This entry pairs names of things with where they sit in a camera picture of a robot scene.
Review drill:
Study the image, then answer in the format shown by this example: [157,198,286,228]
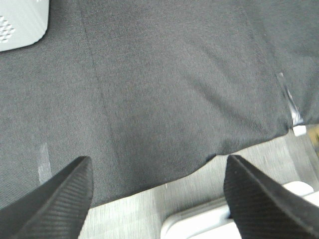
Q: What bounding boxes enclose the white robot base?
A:
[160,181,319,239]

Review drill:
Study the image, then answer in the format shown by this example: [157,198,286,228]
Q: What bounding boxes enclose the black table cloth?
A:
[0,0,319,207]

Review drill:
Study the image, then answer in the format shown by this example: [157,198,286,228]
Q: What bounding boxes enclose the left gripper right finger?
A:
[223,155,319,239]

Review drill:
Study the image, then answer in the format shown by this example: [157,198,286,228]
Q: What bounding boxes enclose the grey tape strip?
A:
[276,72,304,127]

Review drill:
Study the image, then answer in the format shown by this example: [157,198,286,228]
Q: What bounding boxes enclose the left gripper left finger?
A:
[0,156,94,239]

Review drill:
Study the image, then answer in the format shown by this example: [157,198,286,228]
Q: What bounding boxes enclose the grey perforated laundry basket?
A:
[0,0,50,52]

